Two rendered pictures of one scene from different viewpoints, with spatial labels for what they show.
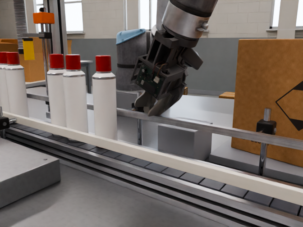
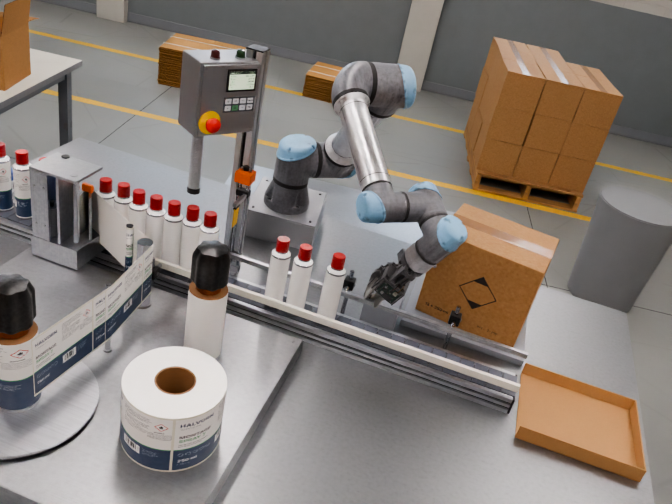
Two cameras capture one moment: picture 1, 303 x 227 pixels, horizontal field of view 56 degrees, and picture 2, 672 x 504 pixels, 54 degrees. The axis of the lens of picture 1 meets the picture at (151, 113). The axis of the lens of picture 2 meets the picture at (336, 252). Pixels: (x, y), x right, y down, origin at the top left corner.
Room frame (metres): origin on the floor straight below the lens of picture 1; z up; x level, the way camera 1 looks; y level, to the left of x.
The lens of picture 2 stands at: (-0.67, 0.71, 1.95)
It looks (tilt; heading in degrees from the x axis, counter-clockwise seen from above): 31 degrees down; 335
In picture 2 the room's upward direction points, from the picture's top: 13 degrees clockwise
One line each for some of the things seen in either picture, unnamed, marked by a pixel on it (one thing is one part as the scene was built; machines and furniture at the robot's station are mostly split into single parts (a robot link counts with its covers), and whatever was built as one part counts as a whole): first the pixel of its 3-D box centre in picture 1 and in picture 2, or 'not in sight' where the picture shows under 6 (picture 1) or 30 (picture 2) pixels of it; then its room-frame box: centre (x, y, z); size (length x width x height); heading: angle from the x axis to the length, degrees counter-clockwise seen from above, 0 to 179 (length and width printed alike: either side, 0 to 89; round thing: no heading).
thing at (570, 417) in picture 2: not in sight; (578, 418); (0.22, -0.46, 0.85); 0.30 x 0.26 x 0.04; 54
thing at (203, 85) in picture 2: not in sight; (219, 93); (0.93, 0.39, 1.38); 0.17 x 0.10 x 0.19; 110
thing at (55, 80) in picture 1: (59, 95); (278, 271); (0.71, 0.23, 0.98); 0.05 x 0.05 x 0.20
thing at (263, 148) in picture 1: (261, 153); (449, 335); (0.50, -0.20, 0.91); 0.07 x 0.03 x 0.17; 144
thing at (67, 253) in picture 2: not in sight; (68, 210); (0.97, 0.75, 1.01); 0.14 x 0.13 x 0.26; 54
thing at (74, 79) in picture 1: (75, 98); (300, 279); (0.67, 0.18, 0.98); 0.05 x 0.05 x 0.20
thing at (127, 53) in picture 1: (132, 45); (296, 158); (1.17, 0.07, 1.10); 0.13 x 0.12 x 0.14; 93
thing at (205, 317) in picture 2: not in sight; (207, 302); (0.53, 0.45, 1.03); 0.09 x 0.09 x 0.30
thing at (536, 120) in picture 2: not in sight; (532, 119); (3.52, -2.63, 0.45); 1.20 x 0.83 x 0.89; 155
